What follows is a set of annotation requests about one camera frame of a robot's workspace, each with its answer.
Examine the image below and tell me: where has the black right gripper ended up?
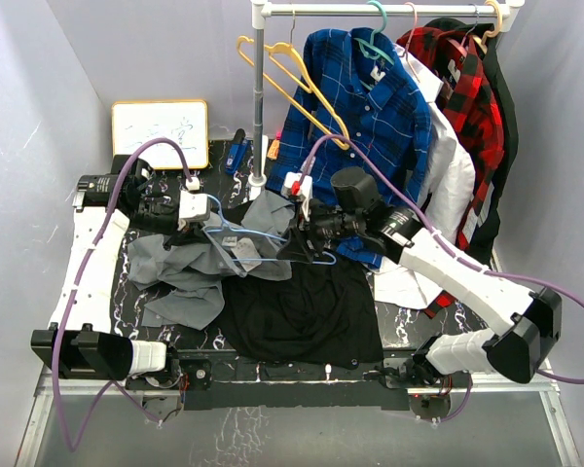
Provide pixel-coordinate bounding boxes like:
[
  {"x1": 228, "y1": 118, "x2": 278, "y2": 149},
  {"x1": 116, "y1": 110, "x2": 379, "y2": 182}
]
[{"x1": 276, "y1": 197, "x2": 364, "y2": 262}]

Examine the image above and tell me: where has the light blue wire hanger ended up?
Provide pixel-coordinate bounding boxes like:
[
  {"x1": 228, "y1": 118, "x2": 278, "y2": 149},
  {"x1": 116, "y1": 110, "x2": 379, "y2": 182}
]
[{"x1": 202, "y1": 194, "x2": 337, "y2": 266}]

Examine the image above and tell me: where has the grey shirt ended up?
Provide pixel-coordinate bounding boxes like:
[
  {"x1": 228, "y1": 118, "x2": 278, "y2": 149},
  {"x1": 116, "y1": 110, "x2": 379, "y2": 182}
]
[{"x1": 128, "y1": 191, "x2": 294, "y2": 330}]

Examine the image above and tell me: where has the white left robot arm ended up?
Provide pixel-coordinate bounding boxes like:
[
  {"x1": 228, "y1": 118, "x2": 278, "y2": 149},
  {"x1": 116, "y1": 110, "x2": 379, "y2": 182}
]
[{"x1": 30, "y1": 156, "x2": 208, "y2": 388}]

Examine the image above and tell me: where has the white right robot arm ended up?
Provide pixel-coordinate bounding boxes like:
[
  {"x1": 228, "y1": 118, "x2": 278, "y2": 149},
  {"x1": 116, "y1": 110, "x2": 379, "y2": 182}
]
[{"x1": 277, "y1": 166, "x2": 562, "y2": 386}]

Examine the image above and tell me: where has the black shirt on table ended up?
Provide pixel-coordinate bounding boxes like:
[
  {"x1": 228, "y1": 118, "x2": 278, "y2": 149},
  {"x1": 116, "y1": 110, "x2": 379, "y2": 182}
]
[{"x1": 215, "y1": 256, "x2": 383, "y2": 369}]

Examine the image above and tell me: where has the blue plaid shirt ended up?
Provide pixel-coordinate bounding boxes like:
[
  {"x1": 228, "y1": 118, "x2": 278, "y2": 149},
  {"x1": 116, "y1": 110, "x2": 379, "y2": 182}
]
[{"x1": 266, "y1": 27, "x2": 434, "y2": 269}]

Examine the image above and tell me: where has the white shirt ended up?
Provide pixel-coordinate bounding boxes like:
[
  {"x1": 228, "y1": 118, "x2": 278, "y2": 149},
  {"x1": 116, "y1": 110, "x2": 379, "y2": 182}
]
[{"x1": 374, "y1": 45, "x2": 475, "y2": 309}]

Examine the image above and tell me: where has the yellow plastic hanger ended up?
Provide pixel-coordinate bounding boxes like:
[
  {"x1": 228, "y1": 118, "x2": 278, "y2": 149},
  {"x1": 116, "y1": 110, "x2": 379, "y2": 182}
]
[{"x1": 237, "y1": 9, "x2": 351, "y2": 151}]

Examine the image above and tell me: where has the teal plastic hanger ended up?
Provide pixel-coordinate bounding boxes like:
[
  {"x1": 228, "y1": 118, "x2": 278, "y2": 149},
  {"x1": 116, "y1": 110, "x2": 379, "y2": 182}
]
[{"x1": 352, "y1": 1, "x2": 394, "y2": 91}]

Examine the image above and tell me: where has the pink hanger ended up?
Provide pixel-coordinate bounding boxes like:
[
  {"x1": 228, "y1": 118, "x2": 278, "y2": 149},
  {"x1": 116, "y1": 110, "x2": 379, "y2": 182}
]
[{"x1": 403, "y1": 1, "x2": 420, "y2": 82}]

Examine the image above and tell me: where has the red black plaid shirt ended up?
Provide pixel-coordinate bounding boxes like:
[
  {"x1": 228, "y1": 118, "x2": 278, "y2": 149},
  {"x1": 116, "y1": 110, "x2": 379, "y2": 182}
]
[{"x1": 396, "y1": 26, "x2": 508, "y2": 320}]

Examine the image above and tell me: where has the beige wooden hanger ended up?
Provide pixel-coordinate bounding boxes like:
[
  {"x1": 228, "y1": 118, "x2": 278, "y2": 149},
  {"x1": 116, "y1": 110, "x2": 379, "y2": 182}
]
[{"x1": 469, "y1": 0, "x2": 503, "y2": 54}]

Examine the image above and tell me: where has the white paper price tag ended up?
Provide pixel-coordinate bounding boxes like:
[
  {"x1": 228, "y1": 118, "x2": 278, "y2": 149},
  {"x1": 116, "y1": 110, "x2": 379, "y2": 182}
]
[{"x1": 232, "y1": 237, "x2": 262, "y2": 270}]

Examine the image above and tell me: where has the white woven size label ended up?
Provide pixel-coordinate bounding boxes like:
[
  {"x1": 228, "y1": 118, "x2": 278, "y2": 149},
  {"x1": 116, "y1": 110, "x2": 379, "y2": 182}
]
[{"x1": 221, "y1": 236, "x2": 237, "y2": 248}]

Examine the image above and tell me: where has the yellow framed whiteboard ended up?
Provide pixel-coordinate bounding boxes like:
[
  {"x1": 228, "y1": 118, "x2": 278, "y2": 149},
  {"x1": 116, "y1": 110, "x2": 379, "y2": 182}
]
[{"x1": 111, "y1": 99, "x2": 209, "y2": 169}]

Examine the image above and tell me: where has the orange small object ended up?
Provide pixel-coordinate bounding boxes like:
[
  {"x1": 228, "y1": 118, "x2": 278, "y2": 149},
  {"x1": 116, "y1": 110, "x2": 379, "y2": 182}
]
[{"x1": 267, "y1": 140, "x2": 279, "y2": 161}]

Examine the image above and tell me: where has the blue stapler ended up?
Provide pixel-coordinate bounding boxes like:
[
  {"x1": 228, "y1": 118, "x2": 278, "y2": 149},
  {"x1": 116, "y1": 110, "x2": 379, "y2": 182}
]
[{"x1": 225, "y1": 128, "x2": 248, "y2": 175}]

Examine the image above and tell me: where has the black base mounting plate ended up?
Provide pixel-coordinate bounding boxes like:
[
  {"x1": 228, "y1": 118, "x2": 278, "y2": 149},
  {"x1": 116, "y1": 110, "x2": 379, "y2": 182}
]
[{"x1": 128, "y1": 350, "x2": 469, "y2": 416}]

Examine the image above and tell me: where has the metal clothes rack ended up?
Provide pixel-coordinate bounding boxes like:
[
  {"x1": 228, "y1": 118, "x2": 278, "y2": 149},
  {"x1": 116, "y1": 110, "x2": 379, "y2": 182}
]
[{"x1": 237, "y1": 1, "x2": 525, "y2": 198}]

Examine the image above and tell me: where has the black hanging garment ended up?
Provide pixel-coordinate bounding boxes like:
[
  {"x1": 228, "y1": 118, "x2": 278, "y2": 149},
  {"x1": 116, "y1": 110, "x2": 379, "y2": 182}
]
[{"x1": 426, "y1": 18, "x2": 519, "y2": 256}]

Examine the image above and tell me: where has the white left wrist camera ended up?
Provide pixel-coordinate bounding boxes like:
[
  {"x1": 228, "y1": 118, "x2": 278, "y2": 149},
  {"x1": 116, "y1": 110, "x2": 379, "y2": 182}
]
[{"x1": 178, "y1": 176, "x2": 211, "y2": 231}]

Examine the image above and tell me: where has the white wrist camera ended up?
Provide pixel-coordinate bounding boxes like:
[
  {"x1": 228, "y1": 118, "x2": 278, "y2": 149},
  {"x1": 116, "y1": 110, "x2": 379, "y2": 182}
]
[
  {"x1": 281, "y1": 172, "x2": 313, "y2": 221},
  {"x1": 178, "y1": 176, "x2": 211, "y2": 231}
]

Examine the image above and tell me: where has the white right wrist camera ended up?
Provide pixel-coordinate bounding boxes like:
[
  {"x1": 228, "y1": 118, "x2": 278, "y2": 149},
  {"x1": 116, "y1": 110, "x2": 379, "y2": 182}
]
[{"x1": 281, "y1": 172, "x2": 313, "y2": 221}]

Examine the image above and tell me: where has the aluminium frame rail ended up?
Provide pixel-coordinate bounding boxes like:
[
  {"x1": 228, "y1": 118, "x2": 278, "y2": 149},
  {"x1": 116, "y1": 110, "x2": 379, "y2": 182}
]
[{"x1": 14, "y1": 252, "x2": 583, "y2": 467}]

